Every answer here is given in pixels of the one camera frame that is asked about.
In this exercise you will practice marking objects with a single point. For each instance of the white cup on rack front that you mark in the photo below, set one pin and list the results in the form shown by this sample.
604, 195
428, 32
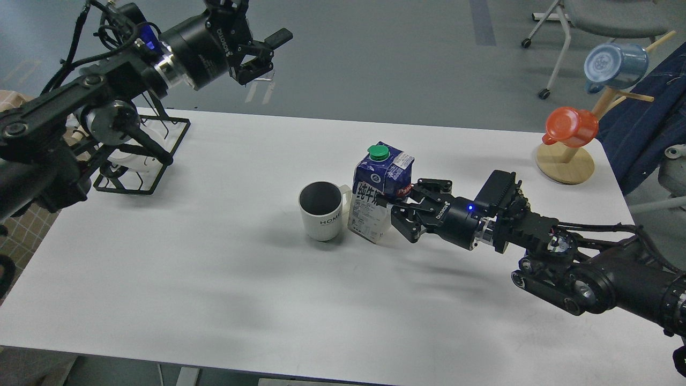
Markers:
138, 163

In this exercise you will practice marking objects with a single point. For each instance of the grey office chair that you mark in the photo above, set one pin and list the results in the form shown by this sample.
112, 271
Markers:
610, 19

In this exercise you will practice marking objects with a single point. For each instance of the grey metal object right edge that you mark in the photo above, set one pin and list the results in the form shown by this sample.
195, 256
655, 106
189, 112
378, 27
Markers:
671, 176

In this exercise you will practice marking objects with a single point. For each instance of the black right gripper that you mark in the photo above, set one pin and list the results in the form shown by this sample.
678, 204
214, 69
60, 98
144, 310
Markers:
430, 208

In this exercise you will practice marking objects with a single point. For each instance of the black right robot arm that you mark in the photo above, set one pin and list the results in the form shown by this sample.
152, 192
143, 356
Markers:
577, 267

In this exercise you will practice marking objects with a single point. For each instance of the orange plastic cup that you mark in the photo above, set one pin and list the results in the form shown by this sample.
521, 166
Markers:
571, 127

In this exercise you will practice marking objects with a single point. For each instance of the black wire cup rack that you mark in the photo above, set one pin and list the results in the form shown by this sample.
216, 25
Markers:
167, 131

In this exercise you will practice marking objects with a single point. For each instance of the blue plastic cup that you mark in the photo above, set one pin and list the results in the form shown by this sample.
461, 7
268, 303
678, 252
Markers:
615, 65

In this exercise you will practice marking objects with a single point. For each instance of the white HOME mug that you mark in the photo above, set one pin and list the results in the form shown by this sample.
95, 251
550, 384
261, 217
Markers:
322, 205

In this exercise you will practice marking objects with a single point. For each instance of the blue white milk carton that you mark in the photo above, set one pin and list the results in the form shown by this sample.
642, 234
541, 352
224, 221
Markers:
386, 172

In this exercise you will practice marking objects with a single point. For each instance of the wooden cup tree stand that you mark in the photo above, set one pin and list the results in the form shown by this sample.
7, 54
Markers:
575, 165

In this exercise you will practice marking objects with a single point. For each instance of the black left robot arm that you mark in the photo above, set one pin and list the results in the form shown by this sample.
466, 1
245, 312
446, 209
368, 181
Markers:
52, 144

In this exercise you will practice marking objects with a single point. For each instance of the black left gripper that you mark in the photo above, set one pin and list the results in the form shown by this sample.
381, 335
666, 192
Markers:
207, 45

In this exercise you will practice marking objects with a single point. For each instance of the beige checkered cloth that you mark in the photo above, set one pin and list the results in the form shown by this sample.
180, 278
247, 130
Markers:
25, 234

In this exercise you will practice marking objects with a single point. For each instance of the dark blue fabric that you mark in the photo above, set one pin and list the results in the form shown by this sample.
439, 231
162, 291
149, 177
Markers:
635, 134

